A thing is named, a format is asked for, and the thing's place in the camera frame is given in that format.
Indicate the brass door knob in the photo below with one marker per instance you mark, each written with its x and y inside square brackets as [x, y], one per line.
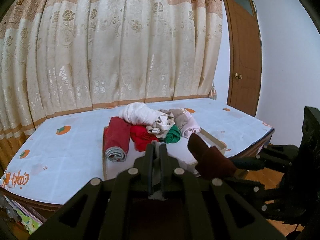
[238, 76]

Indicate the colourful books stack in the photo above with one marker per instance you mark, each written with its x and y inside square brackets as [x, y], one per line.
[21, 220]

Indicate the beige grey underwear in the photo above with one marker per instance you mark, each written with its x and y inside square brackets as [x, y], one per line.
[167, 120]

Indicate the maroon underwear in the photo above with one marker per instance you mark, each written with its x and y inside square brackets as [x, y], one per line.
[211, 163]

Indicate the cream white underwear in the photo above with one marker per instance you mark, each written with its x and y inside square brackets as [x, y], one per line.
[139, 113]

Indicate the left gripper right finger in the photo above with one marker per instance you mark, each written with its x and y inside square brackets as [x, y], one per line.
[167, 166]

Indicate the curtain tassel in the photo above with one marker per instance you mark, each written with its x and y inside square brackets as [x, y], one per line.
[212, 94]

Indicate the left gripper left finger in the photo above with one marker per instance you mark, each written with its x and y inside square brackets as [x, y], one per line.
[144, 165]

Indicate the green underwear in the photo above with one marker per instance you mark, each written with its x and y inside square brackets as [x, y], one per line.
[173, 136]

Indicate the white persimmon print tablecloth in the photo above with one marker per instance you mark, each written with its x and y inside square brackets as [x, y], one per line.
[66, 152]

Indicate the shallow cardboard tray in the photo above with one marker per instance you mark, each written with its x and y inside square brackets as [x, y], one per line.
[178, 150]

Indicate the beige floral curtain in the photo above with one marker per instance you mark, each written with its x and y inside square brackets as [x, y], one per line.
[67, 56]

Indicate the pale pink underwear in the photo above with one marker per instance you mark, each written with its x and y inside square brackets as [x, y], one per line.
[189, 124]

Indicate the dark red underwear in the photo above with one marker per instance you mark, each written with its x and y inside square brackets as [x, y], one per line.
[116, 139]

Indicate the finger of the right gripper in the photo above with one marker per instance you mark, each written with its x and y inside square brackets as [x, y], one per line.
[254, 177]
[281, 152]

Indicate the brown wooden door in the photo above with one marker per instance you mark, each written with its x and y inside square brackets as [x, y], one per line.
[245, 55]

